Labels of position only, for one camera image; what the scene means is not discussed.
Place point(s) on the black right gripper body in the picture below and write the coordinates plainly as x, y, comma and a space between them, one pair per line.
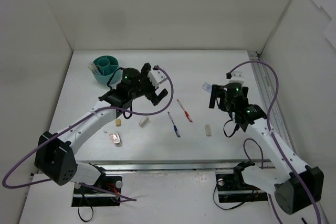
218, 95

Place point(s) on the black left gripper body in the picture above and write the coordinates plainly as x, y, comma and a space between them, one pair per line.
149, 85

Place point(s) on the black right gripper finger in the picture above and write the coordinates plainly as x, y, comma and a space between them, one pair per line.
218, 91
213, 102

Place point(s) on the eraser block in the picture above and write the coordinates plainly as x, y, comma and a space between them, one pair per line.
144, 122

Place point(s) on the red gel pen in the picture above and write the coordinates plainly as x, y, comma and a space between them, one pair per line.
185, 112

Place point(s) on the dark blue gel pen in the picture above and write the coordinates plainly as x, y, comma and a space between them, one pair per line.
174, 125

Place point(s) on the small tan eraser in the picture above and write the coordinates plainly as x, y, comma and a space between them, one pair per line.
118, 122

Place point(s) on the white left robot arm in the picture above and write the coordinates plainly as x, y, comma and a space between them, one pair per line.
55, 155

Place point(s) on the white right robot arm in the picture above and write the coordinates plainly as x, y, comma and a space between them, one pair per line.
296, 185

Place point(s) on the clear blue-capped spray bottle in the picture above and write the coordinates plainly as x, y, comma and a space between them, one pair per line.
207, 87

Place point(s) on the long white eraser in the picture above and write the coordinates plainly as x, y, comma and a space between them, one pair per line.
208, 130

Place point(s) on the teal round divided container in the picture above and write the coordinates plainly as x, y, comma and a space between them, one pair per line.
107, 65

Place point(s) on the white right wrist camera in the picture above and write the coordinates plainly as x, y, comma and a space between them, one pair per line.
235, 77

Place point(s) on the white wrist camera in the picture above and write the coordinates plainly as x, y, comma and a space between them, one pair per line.
156, 76
235, 77

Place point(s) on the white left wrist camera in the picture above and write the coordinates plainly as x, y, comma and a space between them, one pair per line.
156, 76

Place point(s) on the aluminium right side rail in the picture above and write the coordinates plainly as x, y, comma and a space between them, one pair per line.
263, 78

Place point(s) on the aluminium rail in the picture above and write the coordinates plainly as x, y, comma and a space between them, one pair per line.
170, 166
263, 78

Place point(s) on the aluminium front rail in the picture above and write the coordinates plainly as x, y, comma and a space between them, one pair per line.
170, 166

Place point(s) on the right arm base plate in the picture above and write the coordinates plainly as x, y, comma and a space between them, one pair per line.
228, 192

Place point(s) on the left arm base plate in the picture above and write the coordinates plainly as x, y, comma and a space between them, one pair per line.
86, 197

